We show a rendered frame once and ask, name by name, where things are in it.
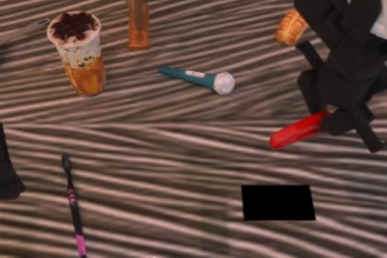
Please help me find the red cylindrical object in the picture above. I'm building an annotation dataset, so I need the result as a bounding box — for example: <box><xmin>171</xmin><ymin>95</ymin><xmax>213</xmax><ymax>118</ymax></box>
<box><xmin>269</xmin><ymin>109</ymin><xmax>330</xmax><ymax>150</ymax></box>

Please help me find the golden bread roll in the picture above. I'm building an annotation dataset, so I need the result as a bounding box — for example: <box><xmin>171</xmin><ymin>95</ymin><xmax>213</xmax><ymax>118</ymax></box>
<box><xmin>274</xmin><ymin>8</ymin><xmax>309</xmax><ymax>46</ymax></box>

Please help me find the teal toy microphone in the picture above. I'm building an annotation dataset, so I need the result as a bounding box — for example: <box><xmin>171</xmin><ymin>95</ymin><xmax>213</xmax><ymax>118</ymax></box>
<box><xmin>157</xmin><ymin>66</ymin><xmax>236</xmax><ymax>95</ymax></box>

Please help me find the orange wooden stand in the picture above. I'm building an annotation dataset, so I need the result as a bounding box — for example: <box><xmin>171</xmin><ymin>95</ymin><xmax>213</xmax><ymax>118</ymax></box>
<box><xmin>119</xmin><ymin>0</ymin><xmax>151</xmax><ymax>51</ymax></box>

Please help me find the dessert drink cup with crumbs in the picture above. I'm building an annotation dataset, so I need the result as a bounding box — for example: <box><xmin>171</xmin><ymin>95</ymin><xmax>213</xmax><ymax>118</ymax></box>
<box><xmin>47</xmin><ymin>11</ymin><xmax>106</xmax><ymax>97</ymax></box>

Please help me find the black and pink pen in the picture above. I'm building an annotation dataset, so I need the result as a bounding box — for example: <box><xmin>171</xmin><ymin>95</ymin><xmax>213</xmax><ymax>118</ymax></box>
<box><xmin>61</xmin><ymin>153</ymin><xmax>88</xmax><ymax>258</ymax></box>

